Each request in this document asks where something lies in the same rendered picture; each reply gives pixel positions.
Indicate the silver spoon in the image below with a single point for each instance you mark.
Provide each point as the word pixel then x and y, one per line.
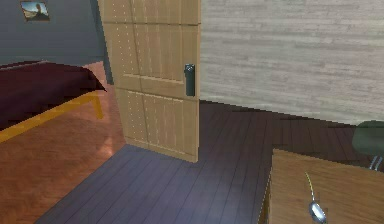
pixel 316 208

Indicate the dark green chair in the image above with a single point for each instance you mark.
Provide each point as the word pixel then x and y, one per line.
pixel 368 138

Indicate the framed wall picture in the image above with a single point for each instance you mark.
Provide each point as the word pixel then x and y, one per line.
pixel 35 10

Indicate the light wooden room door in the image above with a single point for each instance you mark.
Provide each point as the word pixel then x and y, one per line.
pixel 156 66

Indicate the dark red bed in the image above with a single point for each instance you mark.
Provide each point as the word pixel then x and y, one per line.
pixel 36 90

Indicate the brown wooden table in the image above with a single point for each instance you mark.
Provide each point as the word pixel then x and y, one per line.
pixel 333 193

